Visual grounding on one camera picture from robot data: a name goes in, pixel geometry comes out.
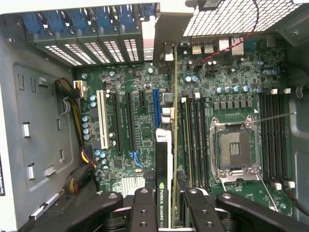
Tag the CPU socket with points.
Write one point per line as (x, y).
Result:
(234, 149)

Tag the open black PC case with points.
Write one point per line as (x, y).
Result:
(299, 135)

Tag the long black expansion slot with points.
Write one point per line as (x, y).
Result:
(130, 125)
(117, 125)

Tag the blue expansion slot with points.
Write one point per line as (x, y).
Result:
(156, 108)

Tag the short black expansion slot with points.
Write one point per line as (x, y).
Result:
(142, 99)

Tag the thin locking lever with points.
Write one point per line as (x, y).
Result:
(277, 116)

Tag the black RAM slot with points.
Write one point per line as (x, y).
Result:
(193, 145)
(277, 145)
(206, 145)
(270, 145)
(263, 145)
(284, 145)
(200, 145)

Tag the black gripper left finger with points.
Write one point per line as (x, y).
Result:
(144, 212)

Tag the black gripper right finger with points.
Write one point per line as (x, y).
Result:
(200, 212)

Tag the green motherboard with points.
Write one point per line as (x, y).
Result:
(241, 72)

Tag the silver chipset heat sink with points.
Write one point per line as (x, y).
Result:
(131, 184)

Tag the white expansion slot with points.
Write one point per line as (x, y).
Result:
(102, 120)

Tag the blue card retention clip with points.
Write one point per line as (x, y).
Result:
(56, 21)
(80, 20)
(33, 23)
(128, 15)
(105, 18)
(148, 10)

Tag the metal socket cover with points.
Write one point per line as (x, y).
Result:
(237, 178)

